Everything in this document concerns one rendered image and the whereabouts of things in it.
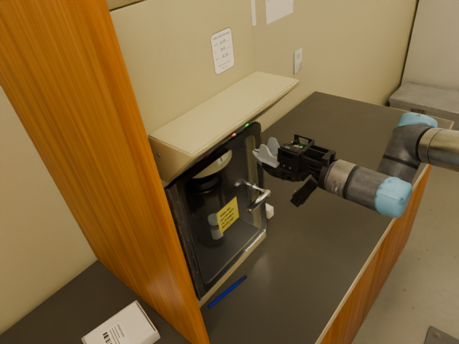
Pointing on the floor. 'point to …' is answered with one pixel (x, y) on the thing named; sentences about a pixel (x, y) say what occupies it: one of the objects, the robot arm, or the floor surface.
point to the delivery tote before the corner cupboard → (427, 101)
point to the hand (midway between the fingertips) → (257, 155)
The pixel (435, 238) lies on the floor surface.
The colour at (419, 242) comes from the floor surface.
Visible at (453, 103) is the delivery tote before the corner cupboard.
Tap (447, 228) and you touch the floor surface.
